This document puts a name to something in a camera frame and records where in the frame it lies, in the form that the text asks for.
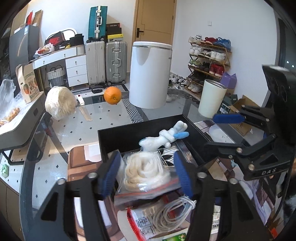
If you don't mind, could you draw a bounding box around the white coiled cable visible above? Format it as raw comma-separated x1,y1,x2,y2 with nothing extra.
152,196,197,232

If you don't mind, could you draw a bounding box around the clear bag of white rope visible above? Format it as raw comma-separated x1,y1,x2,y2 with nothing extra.
114,151,181,209

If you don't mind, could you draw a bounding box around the woven basket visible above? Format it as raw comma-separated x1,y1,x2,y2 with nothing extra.
47,65,66,88

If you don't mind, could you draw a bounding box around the adidas bag of white laces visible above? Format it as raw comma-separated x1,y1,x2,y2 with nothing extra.
158,147,179,167

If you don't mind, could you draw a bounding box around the cardboard fruit box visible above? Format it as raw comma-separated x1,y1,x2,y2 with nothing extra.
16,63,40,104

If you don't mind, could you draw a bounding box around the white suitcase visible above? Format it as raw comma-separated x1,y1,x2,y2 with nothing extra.
86,41,106,85

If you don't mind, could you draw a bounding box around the shoe rack with shoes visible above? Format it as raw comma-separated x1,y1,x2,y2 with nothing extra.
185,35,232,100

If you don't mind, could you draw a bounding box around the grey tray table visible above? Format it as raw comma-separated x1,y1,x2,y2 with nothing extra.
0,91,46,165

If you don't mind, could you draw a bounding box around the silver suitcase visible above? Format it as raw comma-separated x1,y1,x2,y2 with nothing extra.
105,41,127,85

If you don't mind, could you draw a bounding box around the clear plastic bag of snacks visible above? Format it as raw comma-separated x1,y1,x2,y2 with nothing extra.
1,79,20,126

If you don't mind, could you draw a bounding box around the orange fruit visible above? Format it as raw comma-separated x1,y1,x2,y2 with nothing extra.
103,86,121,105

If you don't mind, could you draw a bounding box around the white cabbage in wrap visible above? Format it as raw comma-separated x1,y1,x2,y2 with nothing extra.
45,86,77,121

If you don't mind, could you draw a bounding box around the wooden door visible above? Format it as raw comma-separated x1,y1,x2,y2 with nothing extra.
132,0,177,45

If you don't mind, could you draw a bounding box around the purple paper bag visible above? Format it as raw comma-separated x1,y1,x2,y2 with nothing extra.
220,72,237,89

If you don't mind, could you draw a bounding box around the red black bag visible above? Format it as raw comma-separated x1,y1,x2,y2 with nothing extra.
44,31,65,47

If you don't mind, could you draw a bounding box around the white cylindrical appliance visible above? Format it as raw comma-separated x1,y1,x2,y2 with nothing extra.
129,41,172,109

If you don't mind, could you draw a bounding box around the white plush toy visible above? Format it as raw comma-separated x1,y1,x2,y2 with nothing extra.
139,120,189,152

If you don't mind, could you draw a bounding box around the dark grey large box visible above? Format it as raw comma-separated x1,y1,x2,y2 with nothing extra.
9,25,40,74

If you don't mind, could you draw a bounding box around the cream tumbler cup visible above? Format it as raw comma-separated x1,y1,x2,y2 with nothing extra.
198,79,227,118

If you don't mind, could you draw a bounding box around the white drawer desk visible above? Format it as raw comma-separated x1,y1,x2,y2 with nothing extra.
31,45,88,87

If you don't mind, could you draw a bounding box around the teal suitcase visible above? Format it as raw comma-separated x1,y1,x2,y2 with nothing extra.
87,6,108,43

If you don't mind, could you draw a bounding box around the knife with white handle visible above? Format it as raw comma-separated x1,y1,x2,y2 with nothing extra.
75,94,92,121

